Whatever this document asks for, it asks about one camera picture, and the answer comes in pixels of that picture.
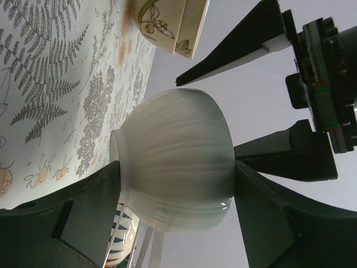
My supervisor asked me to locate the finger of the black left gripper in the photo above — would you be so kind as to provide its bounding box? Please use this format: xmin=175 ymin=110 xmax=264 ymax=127
xmin=234 ymin=119 xmax=338 ymax=181
xmin=176 ymin=0 xmax=292 ymax=85

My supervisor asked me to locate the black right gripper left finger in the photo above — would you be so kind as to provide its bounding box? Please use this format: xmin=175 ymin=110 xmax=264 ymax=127
xmin=1 ymin=161 xmax=120 ymax=267

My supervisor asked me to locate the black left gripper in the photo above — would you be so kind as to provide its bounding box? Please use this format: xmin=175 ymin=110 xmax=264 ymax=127
xmin=282 ymin=10 xmax=356 ymax=154

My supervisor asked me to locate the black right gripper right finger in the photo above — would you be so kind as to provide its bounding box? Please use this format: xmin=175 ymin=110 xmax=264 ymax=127
xmin=234 ymin=161 xmax=356 ymax=267

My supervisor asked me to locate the white bowl blue leaf pattern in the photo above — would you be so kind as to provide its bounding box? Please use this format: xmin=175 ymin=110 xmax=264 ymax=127
xmin=105 ymin=203 xmax=139 ymax=267

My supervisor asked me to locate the beige floral bowl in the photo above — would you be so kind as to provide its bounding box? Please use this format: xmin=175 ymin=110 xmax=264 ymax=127
xmin=175 ymin=0 xmax=210 ymax=59
xmin=129 ymin=0 xmax=186 ymax=54

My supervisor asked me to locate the pale green ribbed bowl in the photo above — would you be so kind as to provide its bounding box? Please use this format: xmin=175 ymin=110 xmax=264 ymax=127
xmin=109 ymin=89 xmax=235 ymax=232

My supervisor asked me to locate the floral patterned table mat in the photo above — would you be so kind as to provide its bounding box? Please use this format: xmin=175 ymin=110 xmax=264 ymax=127
xmin=1 ymin=0 xmax=155 ymax=209

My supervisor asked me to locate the metal wire dish rack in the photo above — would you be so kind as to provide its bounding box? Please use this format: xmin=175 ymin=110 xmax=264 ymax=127
xmin=103 ymin=204 xmax=164 ymax=267

